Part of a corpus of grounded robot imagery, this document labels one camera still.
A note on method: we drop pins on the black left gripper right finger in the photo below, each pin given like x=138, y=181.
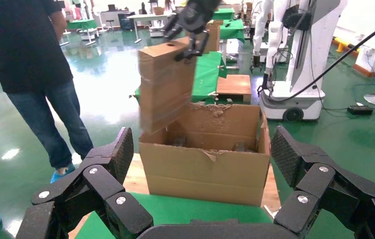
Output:
x=326, y=191

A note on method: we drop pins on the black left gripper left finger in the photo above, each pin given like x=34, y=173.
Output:
x=75, y=191

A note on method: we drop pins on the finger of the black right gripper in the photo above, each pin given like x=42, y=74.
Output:
x=174, y=28
x=194, y=46

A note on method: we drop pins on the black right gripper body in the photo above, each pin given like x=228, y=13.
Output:
x=199, y=14

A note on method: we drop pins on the small brown cardboard box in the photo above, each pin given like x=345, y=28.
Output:
x=164, y=85

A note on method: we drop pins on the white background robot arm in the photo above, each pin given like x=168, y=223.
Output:
x=260, y=29
x=278, y=39

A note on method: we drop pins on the brown cardboard storage box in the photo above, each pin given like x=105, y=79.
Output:
x=214, y=39

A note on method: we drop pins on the large open cardboard carton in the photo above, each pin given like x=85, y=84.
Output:
x=200, y=175

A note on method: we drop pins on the green table cloth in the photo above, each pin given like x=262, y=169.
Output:
x=207, y=76
x=233, y=29
x=82, y=24
x=223, y=14
x=190, y=211

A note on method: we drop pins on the white background table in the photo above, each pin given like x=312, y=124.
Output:
x=148, y=16

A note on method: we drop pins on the metal binder clip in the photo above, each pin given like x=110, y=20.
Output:
x=213, y=94
x=132, y=96

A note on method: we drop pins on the small brown wooden platform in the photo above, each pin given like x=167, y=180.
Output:
x=233, y=85

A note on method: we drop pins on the black power adapter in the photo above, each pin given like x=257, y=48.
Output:
x=360, y=110

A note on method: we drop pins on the white background robot body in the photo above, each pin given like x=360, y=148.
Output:
x=322, y=39

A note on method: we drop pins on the yellow floor barrier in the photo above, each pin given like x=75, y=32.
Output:
x=340, y=44

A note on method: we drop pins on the person black shirt blue jeans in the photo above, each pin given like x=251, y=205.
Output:
x=22, y=43

